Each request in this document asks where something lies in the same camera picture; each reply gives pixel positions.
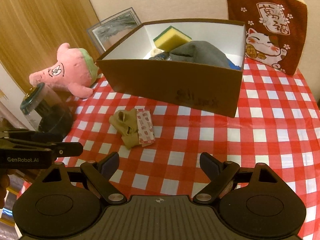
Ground red white checkered tablecloth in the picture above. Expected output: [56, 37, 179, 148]
[17, 57, 320, 240]

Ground brown cardboard box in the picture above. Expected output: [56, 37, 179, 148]
[97, 18, 246, 117]

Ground red lucky cat cushion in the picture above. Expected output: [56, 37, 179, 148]
[227, 0, 308, 76]

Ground clear acrylic photo frame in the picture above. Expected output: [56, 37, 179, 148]
[87, 7, 141, 55]

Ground green yellow sponge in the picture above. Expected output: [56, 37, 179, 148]
[153, 25, 192, 52]

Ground pink patterned small packet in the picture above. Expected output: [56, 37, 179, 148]
[137, 109, 155, 147]

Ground grey towel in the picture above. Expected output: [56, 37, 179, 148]
[169, 41, 235, 68]

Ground striped grey blue sock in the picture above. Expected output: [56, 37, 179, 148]
[149, 52, 171, 61]

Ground person's left hand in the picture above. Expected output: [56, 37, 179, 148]
[0, 169, 16, 209]

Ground pink plush toy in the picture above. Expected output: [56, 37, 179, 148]
[29, 43, 99, 98]

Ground glass jar with gold lid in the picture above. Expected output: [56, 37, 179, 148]
[20, 82, 73, 138]

